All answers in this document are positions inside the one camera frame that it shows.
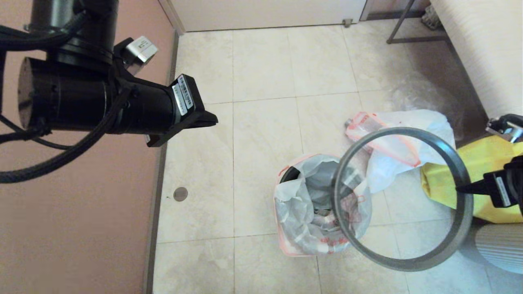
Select white door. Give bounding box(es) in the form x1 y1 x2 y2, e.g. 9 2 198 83
170 0 368 34

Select white trash bag pink drawstring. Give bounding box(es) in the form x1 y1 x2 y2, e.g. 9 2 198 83
273 154 373 258

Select white ribbed cylinder container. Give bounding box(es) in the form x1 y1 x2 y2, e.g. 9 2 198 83
470 224 523 275

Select used trash bag red print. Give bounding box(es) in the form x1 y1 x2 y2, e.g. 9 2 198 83
345 109 456 192

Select yellow fabric bag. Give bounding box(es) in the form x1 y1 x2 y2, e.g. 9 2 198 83
421 135 523 224

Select clear plastic bag dark contents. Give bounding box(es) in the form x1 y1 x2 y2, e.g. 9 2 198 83
392 78 464 141

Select grey bin ring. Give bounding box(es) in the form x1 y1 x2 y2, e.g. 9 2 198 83
332 127 474 272

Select grey patterned slipper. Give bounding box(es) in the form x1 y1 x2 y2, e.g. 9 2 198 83
421 6 442 31

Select grey metal frame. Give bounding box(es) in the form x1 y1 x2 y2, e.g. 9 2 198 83
386 0 450 45

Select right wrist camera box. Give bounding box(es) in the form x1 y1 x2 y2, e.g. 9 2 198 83
486 114 523 143

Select black round trash bin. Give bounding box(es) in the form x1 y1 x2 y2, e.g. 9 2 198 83
281 165 302 183

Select cream textured table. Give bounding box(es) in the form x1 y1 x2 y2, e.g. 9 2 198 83
429 0 523 121

